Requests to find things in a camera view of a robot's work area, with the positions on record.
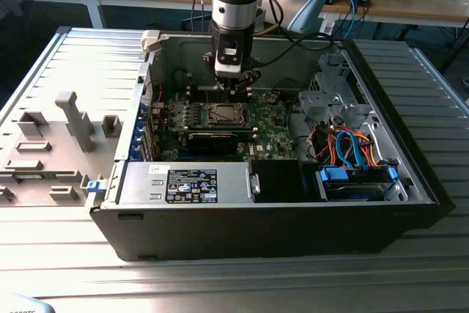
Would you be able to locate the hard disk in blue carrier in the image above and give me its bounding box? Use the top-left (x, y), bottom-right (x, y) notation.
top-left (315, 165), bottom-right (399, 202)

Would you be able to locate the black camera cable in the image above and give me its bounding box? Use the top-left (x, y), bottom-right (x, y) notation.
top-left (251, 32), bottom-right (336, 68)

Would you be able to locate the blue flat wire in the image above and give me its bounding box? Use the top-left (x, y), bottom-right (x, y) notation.
top-left (335, 128), bottom-right (367, 171)

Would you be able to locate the blue hanging cable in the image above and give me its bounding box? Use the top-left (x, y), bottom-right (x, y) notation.
top-left (344, 0), bottom-right (367, 40)

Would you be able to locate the pale grey device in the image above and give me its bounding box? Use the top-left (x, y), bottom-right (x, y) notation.
top-left (0, 292), bottom-right (56, 313)

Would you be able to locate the CPU socket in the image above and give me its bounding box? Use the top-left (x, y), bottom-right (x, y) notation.
top-left (207, 101), bottom-right (250, 127)

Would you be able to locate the silver CPU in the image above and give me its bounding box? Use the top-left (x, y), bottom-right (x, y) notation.
top-left (214, 106), bottom-right (239, 123)

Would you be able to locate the grey power supply unit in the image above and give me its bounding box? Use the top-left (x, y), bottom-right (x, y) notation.
top-left (117, 161), bottom-right (254, 206)

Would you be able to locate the beige plastic latch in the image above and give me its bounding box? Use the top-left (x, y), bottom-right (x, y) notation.
top-left (141, 30), bottom-right (162, 52)

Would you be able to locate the green motherboard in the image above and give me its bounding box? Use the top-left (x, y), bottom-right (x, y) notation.
top-left (159, 89), bottom-right (307, 163)

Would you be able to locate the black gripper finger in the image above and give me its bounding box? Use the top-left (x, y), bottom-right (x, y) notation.
top-left (201, 54), bottom-right (234, 103)
top-left (232, 69), bottom-right (262, 103)

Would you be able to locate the blue plastic latch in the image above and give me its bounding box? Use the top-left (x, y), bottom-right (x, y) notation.
top-left (86, 180), bottom-right (106, 195)

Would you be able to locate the black PC case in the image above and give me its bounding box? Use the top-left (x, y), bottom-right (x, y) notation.
top-left (89, 29), bottom-right (457, 262)

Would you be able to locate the silver metal disk bay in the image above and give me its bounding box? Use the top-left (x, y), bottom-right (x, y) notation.
top-left (298, 52), bottom-right (374, 127)

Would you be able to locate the grey parts rack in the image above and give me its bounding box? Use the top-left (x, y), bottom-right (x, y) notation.
top-left (0, 91), bottom-right (124, 207)

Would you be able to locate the orange wire bundle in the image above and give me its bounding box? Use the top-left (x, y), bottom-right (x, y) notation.
top-left (325, 125), bottom-right (380, 169)

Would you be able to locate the black plastic air shroud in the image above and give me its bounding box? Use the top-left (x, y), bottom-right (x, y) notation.
top-left (252, 158), bottom-right (307, 204)

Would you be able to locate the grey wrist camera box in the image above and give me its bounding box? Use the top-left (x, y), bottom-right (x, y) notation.
top-left (214, 40), bottom-right (245, 78)

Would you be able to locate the black graphics card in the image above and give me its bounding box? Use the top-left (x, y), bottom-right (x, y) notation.
top-left (186, 130), bottom-right (239, 156)

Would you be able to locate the white labelled adapter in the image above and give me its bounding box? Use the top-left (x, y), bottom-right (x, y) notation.
top-left (317, 19), bottom-right (336, 38)

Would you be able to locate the metal socket cover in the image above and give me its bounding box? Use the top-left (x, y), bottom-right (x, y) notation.
top-left (207, 102), bottom-right (249, 126)

